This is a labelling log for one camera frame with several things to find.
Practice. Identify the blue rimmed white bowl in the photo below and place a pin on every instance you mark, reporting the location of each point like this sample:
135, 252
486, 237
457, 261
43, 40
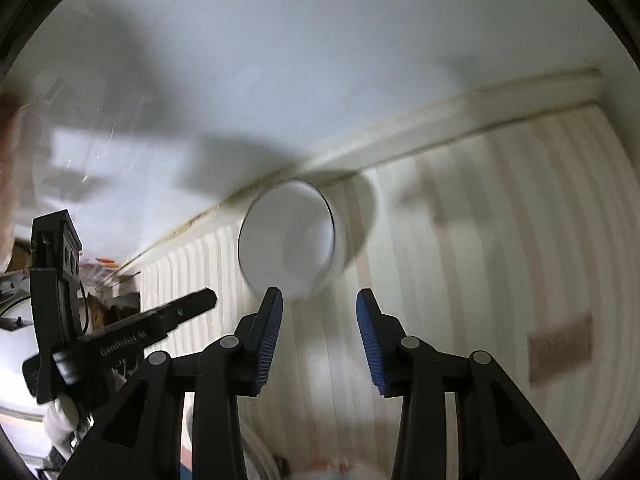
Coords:
290, 240

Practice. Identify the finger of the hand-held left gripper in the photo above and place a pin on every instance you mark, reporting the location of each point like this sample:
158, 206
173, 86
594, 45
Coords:
190, 307

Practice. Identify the clear plastic bag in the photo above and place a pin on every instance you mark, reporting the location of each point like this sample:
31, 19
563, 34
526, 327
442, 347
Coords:
60, 160

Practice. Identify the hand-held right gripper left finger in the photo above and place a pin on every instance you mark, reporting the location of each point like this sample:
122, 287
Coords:
267, 340

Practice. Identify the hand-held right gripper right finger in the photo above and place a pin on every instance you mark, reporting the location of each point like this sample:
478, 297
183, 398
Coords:
372, 345

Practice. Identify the colourful wall stickers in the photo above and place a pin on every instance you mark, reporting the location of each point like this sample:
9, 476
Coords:
100, 266

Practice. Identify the person's left hand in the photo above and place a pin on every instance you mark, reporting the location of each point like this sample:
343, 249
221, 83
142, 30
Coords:
62, 422

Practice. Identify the striped cat print cloth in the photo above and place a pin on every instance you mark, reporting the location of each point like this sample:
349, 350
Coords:
475, 240

